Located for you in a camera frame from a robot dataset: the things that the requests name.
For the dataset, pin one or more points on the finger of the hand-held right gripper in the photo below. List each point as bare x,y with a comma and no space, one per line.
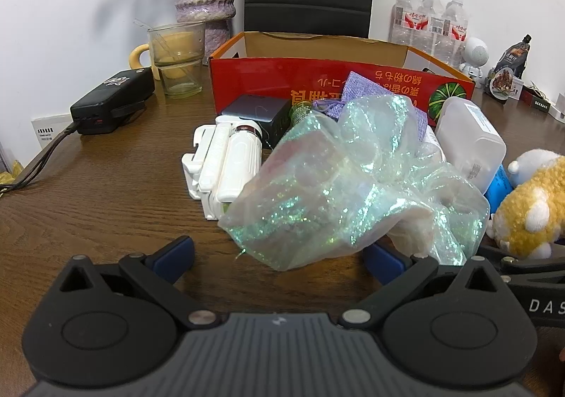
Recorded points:
507,256

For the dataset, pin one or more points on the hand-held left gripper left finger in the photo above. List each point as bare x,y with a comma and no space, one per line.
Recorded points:
172,255

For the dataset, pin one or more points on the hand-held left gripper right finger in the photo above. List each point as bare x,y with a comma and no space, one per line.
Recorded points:
383,265

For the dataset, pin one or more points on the yellow and white plush toy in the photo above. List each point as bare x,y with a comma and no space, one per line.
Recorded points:
529,202

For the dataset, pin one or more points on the blue tube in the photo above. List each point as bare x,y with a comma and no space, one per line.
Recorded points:
499,187

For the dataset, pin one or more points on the iridescent plastic bag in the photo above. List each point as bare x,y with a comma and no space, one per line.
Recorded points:
335,194

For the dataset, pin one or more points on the white folding device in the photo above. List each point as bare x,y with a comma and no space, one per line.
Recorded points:
225,163

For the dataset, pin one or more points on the white plastic jar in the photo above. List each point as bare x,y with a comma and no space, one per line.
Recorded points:
472,136

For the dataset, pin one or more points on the purple cloth pouch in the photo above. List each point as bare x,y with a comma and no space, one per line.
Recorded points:
359,88

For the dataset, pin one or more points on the red cardboard box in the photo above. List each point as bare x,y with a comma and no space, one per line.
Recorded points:
273,74

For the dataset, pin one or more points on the wooden desktop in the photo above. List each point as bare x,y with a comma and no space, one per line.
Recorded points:
110,202

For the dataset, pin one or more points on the dark red small box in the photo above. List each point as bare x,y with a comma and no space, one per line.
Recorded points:
534,97

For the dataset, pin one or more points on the black power device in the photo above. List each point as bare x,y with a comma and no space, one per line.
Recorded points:
110,103

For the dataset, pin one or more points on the grey box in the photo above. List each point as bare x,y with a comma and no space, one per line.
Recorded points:
256,112

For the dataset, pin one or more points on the green glitter ornament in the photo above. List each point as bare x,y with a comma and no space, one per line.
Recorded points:
301,111

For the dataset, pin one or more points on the clear glass cup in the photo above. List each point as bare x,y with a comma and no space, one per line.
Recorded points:
176,70

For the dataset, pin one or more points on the dark snack pouch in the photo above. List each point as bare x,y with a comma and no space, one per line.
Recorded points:
510,70

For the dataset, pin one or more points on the yellow mug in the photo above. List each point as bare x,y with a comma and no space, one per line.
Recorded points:
134,56

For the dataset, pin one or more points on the white robot figure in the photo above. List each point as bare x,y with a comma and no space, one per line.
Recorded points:
474,52

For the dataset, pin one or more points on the clear water bottle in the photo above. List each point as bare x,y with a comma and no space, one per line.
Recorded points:
432,26
408,17
455,30

